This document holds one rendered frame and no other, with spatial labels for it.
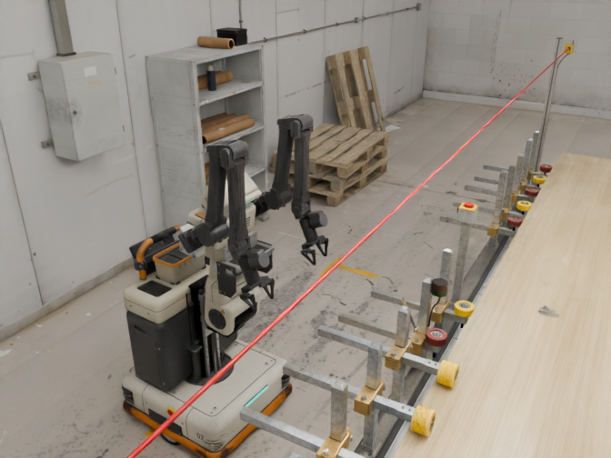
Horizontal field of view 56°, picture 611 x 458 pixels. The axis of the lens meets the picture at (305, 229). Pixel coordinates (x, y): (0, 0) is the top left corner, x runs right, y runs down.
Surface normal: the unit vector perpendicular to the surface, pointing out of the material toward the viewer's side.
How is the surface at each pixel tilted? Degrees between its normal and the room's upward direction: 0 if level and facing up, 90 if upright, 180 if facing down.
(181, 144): 90
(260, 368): 0
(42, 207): 90
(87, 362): 0
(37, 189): 90
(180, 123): 90
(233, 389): 0
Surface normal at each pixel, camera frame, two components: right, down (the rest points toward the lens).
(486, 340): 0.00, -0.90
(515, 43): -0.50, 0.37
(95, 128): 0.87, 0.22
